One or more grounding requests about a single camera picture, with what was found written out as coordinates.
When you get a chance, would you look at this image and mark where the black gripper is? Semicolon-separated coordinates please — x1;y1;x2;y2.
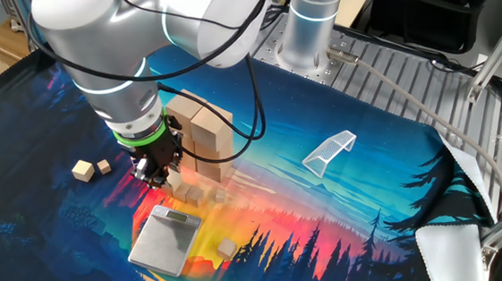
116;126;187;192

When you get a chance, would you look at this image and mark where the silver digital kitchen scale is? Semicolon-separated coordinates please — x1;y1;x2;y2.
123;201;208;281

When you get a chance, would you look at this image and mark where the forest sunset print cloth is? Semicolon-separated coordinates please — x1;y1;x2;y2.
0;13;502;281

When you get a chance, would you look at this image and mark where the clear mesh toy goal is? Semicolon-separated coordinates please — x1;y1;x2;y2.
299;129;361;181

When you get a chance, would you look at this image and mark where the aluminium profile rack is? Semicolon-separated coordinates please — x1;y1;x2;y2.
0;0;40;38

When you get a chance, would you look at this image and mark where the black chair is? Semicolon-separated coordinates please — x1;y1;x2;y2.
363;0;490;62

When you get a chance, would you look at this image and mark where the green flange ring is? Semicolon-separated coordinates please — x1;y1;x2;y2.
110;114;170;149

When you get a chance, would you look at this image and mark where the grey braided cable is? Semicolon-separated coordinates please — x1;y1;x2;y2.
326;33;502;228

